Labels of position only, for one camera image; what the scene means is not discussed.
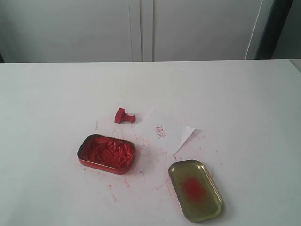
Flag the gold tin lid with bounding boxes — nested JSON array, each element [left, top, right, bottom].
[[168, 160, 224, 223]]

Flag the white paper sheet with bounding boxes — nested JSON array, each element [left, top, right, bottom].
[[133, 109, 195, 154]]

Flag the red plastic stamp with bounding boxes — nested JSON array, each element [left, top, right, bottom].
[[114, 108, 135, 124]]

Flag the red ink tin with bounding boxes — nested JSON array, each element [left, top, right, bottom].
[[77, 134, 136, 175]]

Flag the dark post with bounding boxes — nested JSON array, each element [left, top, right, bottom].
[[255, 0, 293, 60]]

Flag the white cabinet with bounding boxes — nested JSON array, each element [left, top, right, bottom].
[[0, 0, 273, 63]]

